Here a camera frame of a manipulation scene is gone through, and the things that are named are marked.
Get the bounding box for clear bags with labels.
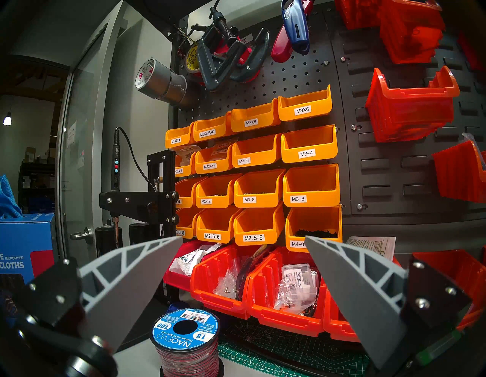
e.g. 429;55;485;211
274;263;321;317

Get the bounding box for yellow bin labelled M3X8 BAD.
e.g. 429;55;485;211
192;112;234;142

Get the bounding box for blue cleaning cloths box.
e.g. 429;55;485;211
0;213;58;285

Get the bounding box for black cylindrical holder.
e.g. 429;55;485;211
129;222;153;244
95;224;123;258

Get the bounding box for dark storage shelf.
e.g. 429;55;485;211
17;146;57;213

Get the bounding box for yellow bin labelled M2.5-5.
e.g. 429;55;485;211
233;203;286;246

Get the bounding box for yellow bin labelled M3X6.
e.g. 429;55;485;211
277;84;333;122

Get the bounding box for yellow bin labelled M3-16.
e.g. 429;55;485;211
175;177;207;209

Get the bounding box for glass door grey frame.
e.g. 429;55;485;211
55;0;131;266

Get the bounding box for black metal press stand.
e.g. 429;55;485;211
99;149;181;304

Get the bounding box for dark red plastic bin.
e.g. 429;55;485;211
163;239;213;292

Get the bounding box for yellow bin labelled M2.5-8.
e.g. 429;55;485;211
175;206;205;239

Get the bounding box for silver door handle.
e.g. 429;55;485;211
69;227;94;244

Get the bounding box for grey louvred panel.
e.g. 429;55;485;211
323;0;486;228

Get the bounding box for yellow bin labelled M3-12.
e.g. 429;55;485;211
195;173;243;209

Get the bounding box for yellow bin labelled M3-8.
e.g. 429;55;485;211
234;168;287;208

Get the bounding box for yellow tape roll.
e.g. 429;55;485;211
184;41;202;74

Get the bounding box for red wire spool blue label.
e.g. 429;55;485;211
150;308;225;377

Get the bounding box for yellow bin labelled M4X6X6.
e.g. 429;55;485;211
175;150;198;178

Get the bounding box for yellow bin labelled M2.5-6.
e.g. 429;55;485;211
196;205;243;244

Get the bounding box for yellow bin labelled M4-6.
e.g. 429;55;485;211
232;133;283;168

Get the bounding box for black-handled brush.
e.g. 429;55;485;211
235;244;268;301

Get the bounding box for yellow bin labelled M3X5X4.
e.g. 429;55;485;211
165;122;196;149

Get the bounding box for yellow bin labelled M4X4X6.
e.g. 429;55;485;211
194;143;234;174

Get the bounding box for red tape roll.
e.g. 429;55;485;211
213;35;262;83

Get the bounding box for blue microfiber cloth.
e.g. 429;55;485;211
0;174;22;219

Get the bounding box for yellow bin labelled M3-6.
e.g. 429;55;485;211
283;163;341;208

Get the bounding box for red-handled hand tool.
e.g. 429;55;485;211
270;0;316;63

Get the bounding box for grey metal C-clamp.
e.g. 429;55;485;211
197;7;271;92

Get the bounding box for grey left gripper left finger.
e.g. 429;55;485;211
15;236;184;377

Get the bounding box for yellow bin labelled M3-4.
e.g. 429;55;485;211
281;124;338;164

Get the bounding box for yellow bin labelled M4-0.7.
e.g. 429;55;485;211
285;205;343;252

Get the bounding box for green cutting mat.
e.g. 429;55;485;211
216;315;372;377

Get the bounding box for clear bag of parts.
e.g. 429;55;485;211
213;257;251;299

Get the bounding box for crimson plastic bin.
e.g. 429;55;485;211
458;32;486;73

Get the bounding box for silver duct tape roll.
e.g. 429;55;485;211
135;59;189;108

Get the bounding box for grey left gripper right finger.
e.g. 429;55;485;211
305;236;473;377

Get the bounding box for blue-handled hand tool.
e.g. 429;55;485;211
281;0;311;56

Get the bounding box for white labelled parts bag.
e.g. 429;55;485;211
169;243;223;276

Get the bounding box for folded printed paper sheet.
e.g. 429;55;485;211
345;236;396;263

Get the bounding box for dark perforated pegboard panel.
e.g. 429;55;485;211
169;4;352;217

